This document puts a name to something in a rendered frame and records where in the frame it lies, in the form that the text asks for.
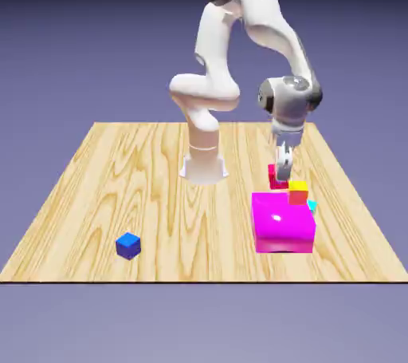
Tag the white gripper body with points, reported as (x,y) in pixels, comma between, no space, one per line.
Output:
(288,138)

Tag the small red cube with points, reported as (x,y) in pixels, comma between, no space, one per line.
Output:
(272,176)

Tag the small yellow cube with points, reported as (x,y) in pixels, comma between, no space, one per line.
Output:
(298,194)

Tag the small cyan cube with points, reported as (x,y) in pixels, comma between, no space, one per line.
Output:
(312,206)

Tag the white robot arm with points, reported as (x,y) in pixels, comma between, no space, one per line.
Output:
(213,50)

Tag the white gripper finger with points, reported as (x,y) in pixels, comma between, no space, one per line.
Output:
(283,168)

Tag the small blue cube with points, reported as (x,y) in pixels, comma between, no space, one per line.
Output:
(128,245)

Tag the large magenta box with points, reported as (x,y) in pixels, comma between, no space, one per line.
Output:
(280,225)

